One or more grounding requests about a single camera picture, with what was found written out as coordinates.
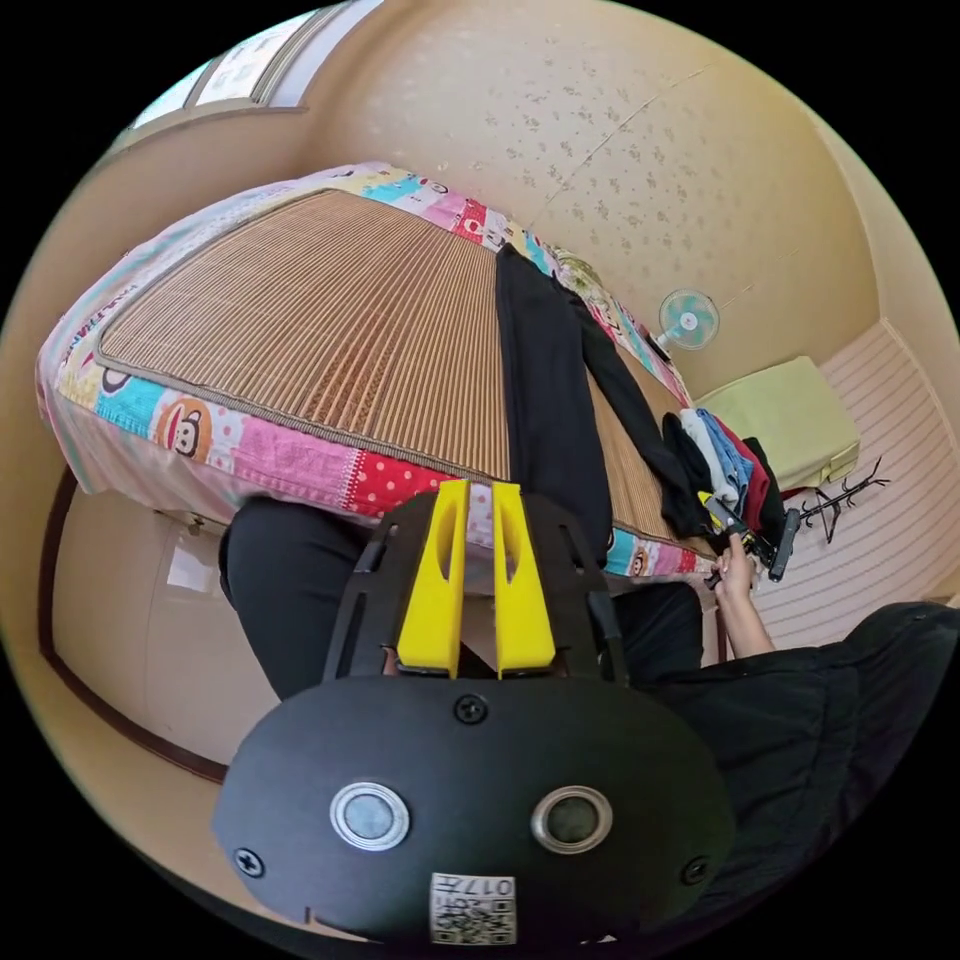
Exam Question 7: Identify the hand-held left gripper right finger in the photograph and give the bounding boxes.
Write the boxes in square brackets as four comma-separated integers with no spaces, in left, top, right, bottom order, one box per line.
[491,482,558,678]

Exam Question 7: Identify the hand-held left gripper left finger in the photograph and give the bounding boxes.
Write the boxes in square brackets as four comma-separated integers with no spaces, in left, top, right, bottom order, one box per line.
[396,479,472,678]

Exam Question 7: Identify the black pants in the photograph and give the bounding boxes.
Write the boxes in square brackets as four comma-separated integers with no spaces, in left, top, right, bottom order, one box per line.
[493,242,712,565]

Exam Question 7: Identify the person's right forearm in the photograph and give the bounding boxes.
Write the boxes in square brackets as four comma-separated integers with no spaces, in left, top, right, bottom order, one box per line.
[715,584,778,663]

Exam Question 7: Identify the person's right hand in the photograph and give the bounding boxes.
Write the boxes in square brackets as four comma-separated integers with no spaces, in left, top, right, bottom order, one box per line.
[710,535,760,603]

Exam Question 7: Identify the pile of clothes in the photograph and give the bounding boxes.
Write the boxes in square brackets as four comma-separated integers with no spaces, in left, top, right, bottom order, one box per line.
[659,407,786,538]

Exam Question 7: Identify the black coat stand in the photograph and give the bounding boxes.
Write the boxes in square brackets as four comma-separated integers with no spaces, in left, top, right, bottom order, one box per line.
[796,455,892,547]

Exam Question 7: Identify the pale yellow cushion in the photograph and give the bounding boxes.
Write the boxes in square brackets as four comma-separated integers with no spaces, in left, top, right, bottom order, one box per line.
[695,355,862,494]

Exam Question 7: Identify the person's body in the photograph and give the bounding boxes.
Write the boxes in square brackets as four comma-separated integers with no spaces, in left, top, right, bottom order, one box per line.
[217,493,960,913]

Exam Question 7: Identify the white and teal fan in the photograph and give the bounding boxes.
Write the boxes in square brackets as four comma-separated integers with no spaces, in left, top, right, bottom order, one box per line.
[653,287,722,355]

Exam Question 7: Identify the bed with woven mat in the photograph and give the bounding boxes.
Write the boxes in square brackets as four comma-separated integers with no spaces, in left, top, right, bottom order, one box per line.
[35,160,723,580]

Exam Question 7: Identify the window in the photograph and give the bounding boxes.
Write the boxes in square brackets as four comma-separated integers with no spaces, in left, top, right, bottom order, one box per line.
[123,5,385,138]

